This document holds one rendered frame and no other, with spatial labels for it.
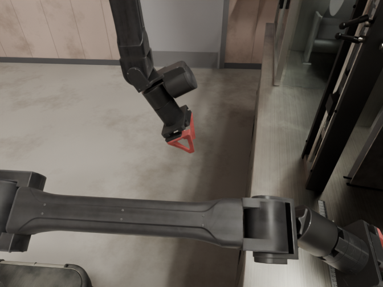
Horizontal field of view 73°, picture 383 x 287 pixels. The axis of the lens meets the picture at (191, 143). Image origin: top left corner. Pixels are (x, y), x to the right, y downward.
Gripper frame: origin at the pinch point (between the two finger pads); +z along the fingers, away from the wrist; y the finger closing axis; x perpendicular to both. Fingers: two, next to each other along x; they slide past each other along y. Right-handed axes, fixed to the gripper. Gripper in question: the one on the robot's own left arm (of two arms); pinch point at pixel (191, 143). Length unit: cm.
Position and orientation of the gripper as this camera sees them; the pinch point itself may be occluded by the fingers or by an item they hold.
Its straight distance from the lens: 72.3
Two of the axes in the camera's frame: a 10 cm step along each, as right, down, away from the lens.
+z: 4.9, 7.0, 5.2
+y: 0.7, -6.3, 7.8
